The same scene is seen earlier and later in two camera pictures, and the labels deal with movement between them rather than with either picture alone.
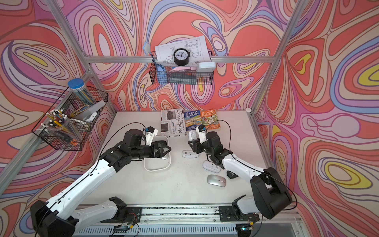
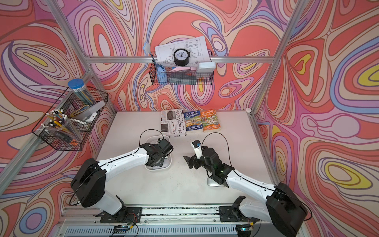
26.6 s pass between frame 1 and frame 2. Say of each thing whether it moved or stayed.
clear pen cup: stayed
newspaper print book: stayed
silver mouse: stayed
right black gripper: moved
